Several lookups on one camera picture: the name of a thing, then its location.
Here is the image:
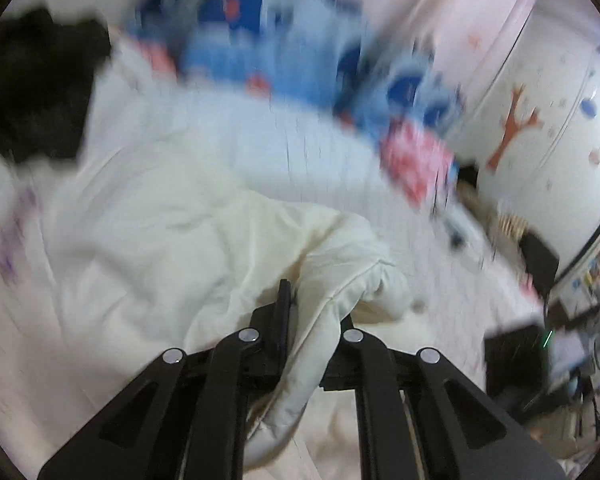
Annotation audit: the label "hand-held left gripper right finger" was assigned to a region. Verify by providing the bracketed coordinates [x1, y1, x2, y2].
[325, 316, 566, 480]

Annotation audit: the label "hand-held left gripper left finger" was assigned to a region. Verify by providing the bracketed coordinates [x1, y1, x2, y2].
[37, 280, 293, 480]

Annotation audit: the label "white quilted comforter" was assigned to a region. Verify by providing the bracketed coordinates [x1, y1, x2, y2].
[0, 157, 416, 480]

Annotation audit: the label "black clothes pile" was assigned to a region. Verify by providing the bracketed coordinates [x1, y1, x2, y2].
[0, 7, 115, 165]

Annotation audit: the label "white striped bed sheet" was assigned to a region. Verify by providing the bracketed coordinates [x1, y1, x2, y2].
[87, 40, 398, 211]

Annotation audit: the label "pink checked cloth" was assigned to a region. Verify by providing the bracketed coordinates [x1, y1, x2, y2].
[379, 119, 457, 207]

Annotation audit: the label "purple eyeglasses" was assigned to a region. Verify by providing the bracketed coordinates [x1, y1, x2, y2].
[0, 185, 38, 283]

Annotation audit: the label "blue whale print curtain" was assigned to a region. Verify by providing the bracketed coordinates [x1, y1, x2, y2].
[125, 0, 466, 138]

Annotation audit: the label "orange tree wall decal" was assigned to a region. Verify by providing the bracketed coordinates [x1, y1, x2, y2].
[485, 84, 544, 174]

